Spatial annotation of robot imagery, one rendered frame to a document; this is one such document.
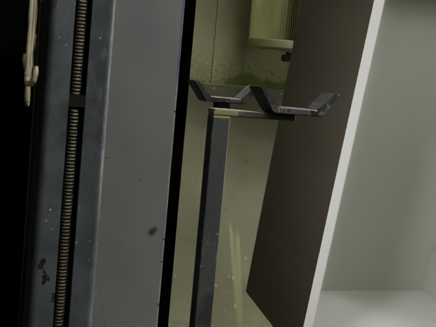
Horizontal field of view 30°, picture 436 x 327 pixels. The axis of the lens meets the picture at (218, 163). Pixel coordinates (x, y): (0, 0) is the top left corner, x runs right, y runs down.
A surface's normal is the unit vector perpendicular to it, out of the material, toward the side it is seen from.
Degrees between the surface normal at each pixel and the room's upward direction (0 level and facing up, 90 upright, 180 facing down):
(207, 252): 90
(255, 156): 57
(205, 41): 90
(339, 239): 102
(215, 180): 90
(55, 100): 90
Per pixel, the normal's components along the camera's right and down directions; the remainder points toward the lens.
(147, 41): 0.32, 0.12
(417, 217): 0.33, 0.33
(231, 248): 0.31, -0.44
